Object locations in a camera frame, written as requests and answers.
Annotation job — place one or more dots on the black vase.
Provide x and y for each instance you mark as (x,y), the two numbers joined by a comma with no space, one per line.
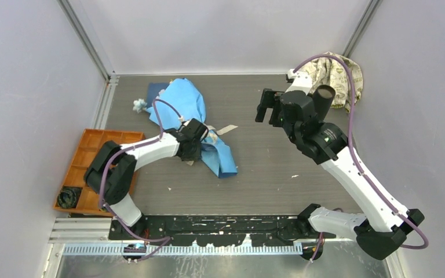
(322,98)

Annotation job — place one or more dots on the aluminium rail frame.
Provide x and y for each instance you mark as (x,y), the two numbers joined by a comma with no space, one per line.
(274,178)

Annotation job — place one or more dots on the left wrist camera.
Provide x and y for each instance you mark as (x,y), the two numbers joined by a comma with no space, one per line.
(182,122)

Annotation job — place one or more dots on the rolled dark item front left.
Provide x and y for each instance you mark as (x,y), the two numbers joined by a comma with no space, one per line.
(68,197)

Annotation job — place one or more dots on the patterned cream cloth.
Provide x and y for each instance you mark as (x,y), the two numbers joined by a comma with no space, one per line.
(341,73)

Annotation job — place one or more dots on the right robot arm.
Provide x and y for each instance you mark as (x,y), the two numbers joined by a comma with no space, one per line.
(383,225)

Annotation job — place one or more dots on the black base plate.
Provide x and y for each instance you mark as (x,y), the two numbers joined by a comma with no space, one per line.
(226,230)

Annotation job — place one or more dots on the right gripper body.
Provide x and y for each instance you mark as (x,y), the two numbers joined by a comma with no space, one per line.
(272,96)

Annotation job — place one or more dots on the blue paper flower bouquet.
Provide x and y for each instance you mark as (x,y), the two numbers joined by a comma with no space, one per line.
(168,101)

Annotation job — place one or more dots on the orange wooden tray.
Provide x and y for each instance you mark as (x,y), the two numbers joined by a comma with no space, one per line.
(87,148)

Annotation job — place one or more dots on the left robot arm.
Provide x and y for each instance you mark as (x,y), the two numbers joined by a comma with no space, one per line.
(111,172)

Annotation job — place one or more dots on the cream ribbon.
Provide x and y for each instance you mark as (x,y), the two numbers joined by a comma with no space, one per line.
(215,152)

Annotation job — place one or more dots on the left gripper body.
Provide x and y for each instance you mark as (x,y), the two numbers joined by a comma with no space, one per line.
(194,154)

